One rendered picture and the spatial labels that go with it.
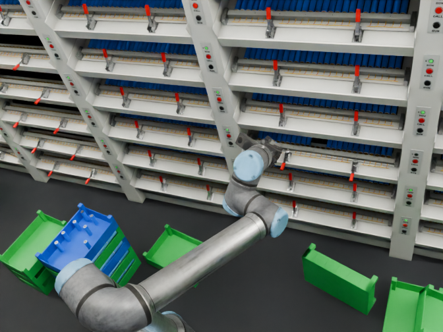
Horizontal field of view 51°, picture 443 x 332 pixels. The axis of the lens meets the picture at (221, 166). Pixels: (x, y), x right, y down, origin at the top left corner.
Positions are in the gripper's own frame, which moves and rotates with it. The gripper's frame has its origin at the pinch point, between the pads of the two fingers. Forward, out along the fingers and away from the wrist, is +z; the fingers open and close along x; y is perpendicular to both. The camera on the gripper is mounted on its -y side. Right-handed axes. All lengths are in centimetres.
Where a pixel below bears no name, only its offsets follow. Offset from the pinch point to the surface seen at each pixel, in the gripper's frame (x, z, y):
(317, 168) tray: -0.8, 6.4, 21.0
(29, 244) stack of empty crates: -105, 2, -84
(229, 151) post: -13.4, 8.9, -14.1
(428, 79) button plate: 47, -24, 36
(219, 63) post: 21.7, -17.9, -25.4
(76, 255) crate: -80, -16, -50
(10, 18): -2, -13, -116
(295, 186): -16.2, 20.1, 16.8
